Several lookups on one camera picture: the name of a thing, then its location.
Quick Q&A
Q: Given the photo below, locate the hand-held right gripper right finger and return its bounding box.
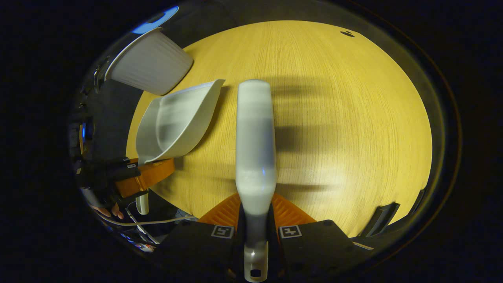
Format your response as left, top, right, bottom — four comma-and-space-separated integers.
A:
269, 193, 366, 283

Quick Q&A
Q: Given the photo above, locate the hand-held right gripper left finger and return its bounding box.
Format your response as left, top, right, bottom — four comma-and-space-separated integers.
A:
157, 193, 246, 283

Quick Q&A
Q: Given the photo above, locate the white plastic dustpan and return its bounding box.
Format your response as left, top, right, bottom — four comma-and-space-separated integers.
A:
136, 79, 226, 215

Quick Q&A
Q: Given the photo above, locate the small white broom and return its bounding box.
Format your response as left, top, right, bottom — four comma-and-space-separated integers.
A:
235, 79, 277, 283

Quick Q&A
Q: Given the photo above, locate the white ribbed garbage bin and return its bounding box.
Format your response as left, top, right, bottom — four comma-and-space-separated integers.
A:
104, 27, 194, 96

